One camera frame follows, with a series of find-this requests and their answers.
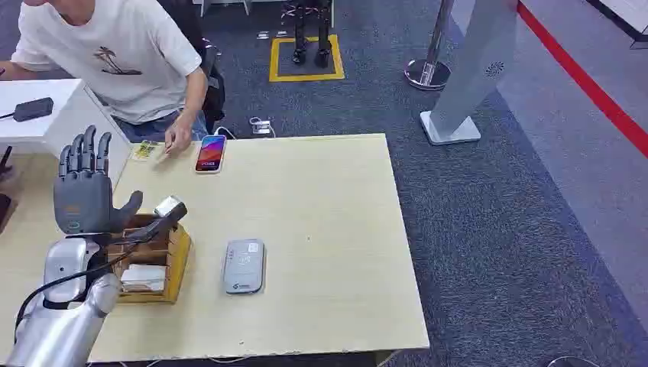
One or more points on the person's left hand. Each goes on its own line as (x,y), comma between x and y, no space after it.
(178,136)

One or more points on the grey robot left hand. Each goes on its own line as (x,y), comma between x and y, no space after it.
(83,200)

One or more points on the white card stack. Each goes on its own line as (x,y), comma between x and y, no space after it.
(144,278)

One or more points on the wooden card box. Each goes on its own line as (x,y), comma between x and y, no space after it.
(177,263)

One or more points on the smartphone in white case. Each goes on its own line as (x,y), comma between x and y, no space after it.
(210,153)

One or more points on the black office chair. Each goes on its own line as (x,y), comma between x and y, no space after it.
(215,96)

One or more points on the person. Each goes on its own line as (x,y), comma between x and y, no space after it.
(126,76)

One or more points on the white power strip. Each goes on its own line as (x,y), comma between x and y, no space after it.
(261,127)

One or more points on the white cabinet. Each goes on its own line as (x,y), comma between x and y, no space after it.
(30,134)

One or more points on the black stand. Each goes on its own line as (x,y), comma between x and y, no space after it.
(5,162)

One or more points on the black power adapter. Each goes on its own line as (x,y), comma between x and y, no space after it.
(33,109)

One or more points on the grey card reader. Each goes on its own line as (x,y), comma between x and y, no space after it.
(244,267)

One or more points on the black robot leg with foot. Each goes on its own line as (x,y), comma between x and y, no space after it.
(322,53)
(299,50)

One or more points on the white pillar stand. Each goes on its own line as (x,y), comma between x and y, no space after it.
(476,50)

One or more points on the red floor tape stripe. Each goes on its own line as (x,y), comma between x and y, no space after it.
(587,83)

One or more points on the white platform with black edge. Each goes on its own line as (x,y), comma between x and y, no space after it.
(630,12)

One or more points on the white table frame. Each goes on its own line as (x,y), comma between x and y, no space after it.
(203,5)

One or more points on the chrome stanchion post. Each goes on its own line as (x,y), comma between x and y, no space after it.
(428,75)

